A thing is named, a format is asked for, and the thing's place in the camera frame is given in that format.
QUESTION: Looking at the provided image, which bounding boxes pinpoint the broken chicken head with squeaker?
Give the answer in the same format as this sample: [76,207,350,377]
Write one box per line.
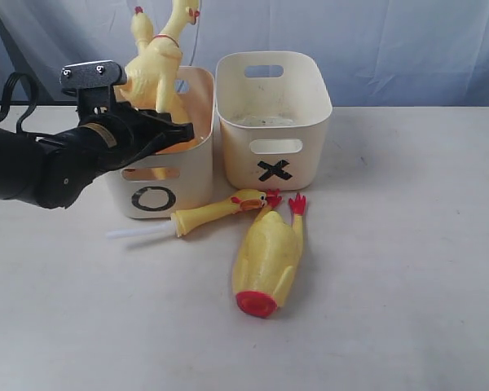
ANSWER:
[105,189,279,239]

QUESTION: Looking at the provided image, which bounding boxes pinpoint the cream bin marked O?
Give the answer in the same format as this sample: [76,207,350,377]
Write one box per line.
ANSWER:
[106,66,214,219]

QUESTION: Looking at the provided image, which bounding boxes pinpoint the whole rubber chicken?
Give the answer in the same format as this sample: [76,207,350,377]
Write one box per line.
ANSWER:
[118,0,201,125]
[130,5,192,180]

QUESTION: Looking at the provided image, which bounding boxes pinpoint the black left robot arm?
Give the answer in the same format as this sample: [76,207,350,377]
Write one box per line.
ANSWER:
[0,103,195,209]

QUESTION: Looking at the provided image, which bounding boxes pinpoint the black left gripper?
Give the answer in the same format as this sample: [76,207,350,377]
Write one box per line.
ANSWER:
[60,101,195,174]

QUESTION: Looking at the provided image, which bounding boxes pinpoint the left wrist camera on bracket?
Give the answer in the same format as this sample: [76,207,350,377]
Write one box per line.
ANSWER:
[59,60,127,120]

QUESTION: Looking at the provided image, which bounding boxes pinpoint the cream bin marked X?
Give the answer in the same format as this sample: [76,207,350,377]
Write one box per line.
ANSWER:
[215,51,333,191]

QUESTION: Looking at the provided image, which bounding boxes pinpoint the headless rubber chicken body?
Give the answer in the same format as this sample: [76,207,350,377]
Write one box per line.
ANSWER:
[231,192,307,319]

